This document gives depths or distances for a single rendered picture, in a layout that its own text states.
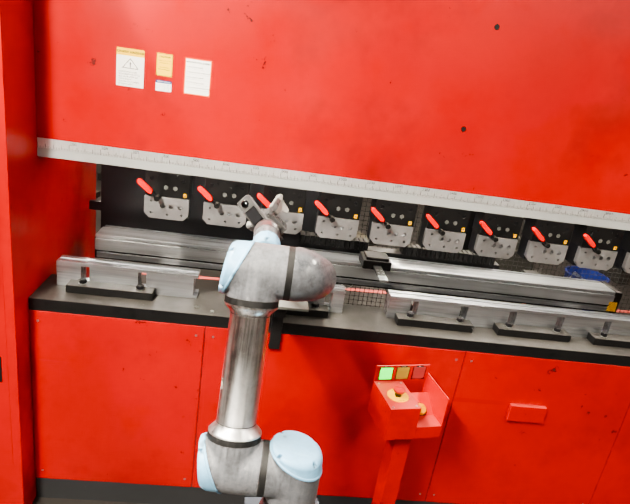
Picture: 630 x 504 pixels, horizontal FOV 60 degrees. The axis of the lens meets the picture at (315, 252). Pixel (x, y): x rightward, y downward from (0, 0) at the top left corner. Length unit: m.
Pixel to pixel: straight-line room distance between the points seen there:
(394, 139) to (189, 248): 0.95
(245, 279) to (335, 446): 1.30
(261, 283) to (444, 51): 1.11
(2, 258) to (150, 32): 0.84
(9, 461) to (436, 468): 1.63
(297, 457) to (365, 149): 1.09
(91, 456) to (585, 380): 1.94
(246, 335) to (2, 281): 1.04
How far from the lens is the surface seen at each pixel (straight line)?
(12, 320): 2.03
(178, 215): 1.95
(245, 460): 1.21
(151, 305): 2.01
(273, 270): 1.10
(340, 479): 2.40
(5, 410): 2.23
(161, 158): 1.92
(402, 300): 2.12
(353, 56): 1.86
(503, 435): 2.44
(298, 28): 1.85
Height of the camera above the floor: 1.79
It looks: 20 degrees down
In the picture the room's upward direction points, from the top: 9 degrees clockwise
